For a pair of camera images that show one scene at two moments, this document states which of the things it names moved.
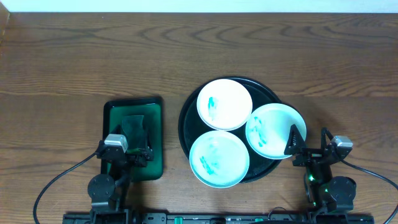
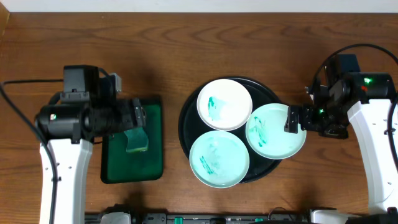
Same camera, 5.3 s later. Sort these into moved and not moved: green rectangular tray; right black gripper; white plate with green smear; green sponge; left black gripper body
Moved: right black gripper; left black gripper body
Not moved: white plate with green smear; green sponge; green rectangular tray
